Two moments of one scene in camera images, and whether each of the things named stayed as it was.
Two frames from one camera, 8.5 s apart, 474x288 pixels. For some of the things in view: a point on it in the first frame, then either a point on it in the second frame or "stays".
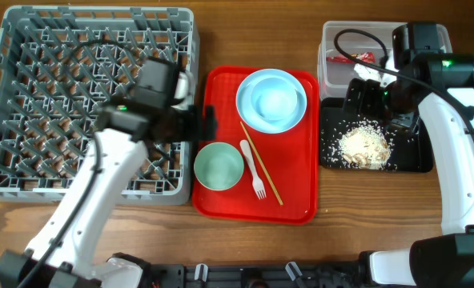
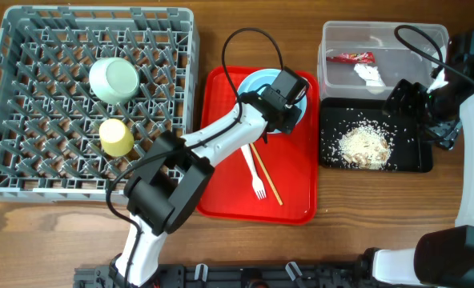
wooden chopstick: [264, 169] stays
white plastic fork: [258, 184] stays
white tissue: [367, 72] stays
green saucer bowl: [218, 166] -> [114, 81]
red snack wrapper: [366, 57] stays
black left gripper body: [184, 126] -> [291, 117]
